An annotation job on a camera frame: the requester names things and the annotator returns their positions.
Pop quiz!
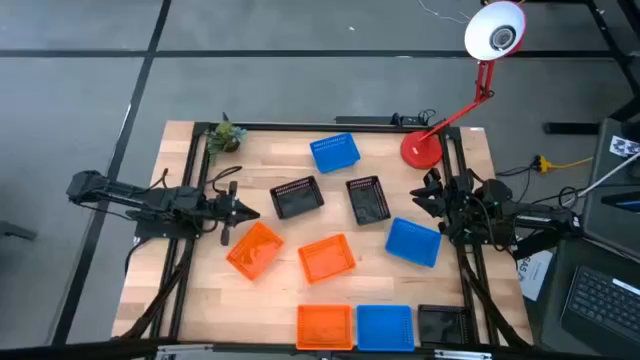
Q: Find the black power strip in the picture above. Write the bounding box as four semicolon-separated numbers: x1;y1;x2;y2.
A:
334;114;426;127

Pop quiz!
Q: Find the black coiled cable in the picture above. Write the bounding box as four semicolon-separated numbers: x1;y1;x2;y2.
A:
417;108;447;127

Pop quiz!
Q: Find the black overhead crossbar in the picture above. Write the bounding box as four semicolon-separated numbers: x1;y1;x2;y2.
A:
0;338;640;360

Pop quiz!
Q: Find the black patterned marker card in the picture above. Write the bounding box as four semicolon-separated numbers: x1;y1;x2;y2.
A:
609;135;640;159

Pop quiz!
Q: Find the black desk leg frame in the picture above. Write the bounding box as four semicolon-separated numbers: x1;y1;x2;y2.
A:
543;0;640;136

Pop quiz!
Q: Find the black laptop keyboard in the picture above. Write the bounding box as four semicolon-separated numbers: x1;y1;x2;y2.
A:
559;264;640;359

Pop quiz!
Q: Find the red desk lamp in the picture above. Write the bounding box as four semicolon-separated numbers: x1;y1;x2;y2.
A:
399;0;528;171

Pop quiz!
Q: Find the yellow extension cable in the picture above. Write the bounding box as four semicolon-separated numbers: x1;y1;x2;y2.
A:
533;154;595;174

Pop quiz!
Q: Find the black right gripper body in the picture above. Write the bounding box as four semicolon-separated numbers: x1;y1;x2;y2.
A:
422;167;477;237

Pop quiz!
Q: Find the orange plastic mesh basket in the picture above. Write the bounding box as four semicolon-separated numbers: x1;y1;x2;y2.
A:
225;221;286;282
297;233;357;285
295;304;354;351

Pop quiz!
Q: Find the black aluminium table frame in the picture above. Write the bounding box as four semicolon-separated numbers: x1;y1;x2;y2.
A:
118;120;532;351

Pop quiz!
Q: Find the small potted green plant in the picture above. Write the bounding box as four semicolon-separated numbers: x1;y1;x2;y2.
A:
205;121;249;164

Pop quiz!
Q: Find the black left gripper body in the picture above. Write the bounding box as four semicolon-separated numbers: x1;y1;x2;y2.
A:
202;180;239;247

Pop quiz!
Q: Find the white printed paper sheet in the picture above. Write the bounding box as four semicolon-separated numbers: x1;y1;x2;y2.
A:
517;248;554;303

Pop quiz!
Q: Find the blue plastic mesh basket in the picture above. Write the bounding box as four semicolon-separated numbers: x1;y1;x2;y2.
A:
384;216;444;269
309;132;362;175
356;304;416;353

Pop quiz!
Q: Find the black plastic mesh basket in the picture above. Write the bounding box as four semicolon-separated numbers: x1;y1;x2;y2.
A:
269;175;326;221
345;175;392;227
417;304;472;348

